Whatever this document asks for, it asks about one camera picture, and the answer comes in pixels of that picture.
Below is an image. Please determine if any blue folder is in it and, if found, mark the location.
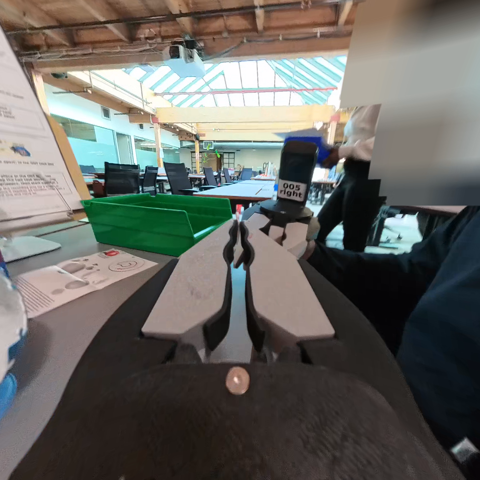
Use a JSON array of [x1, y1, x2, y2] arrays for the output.
[[274, 127, 334, 167]]

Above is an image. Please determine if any green plastic bin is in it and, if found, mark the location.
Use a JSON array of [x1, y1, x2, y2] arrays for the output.
[[80, 193, 234, 257]]

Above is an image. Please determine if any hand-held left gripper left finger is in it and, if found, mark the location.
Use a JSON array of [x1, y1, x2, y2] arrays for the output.
[[142, 219, 239, 351]]

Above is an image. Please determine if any white display stand base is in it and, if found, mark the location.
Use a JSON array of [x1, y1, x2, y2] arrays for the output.
[[0, 235, 62, 263]]

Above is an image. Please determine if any person's dark clothing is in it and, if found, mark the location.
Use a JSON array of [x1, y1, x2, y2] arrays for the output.
[[394, 204, 480, 451]]

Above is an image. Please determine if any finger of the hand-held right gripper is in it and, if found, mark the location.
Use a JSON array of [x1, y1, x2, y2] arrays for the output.
[[268, 221, 310, 260], [242, 211, 272, 235]]

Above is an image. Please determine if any clear badge holder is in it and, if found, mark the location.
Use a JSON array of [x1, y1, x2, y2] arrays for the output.
[[450, 437, 480, 469]]

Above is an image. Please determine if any person's right forearm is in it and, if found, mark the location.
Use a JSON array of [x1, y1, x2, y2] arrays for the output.
[[307, 240, 424, 353]]

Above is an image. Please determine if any ceiling projector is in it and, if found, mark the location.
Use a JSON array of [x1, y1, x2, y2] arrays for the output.
[[163, 39, 206, 77]]

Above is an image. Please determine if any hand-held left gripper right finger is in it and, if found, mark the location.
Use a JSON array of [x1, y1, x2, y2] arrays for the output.
[[240, 220, 335, 353]]

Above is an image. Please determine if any person's right hand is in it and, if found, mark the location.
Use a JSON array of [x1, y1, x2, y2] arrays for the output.
[[302, 217, 322, 261]]

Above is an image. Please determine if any white background table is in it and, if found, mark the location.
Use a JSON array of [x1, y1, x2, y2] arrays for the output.
[[193, 180, 278, 201]]

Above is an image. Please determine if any white printed leaflet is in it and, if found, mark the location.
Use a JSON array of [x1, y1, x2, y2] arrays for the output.
[[13, 249, 158, 319]]

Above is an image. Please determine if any black office chair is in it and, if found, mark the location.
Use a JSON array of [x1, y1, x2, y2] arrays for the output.
[[164, 161, 199, 196], [104, 162, 141, 197]]

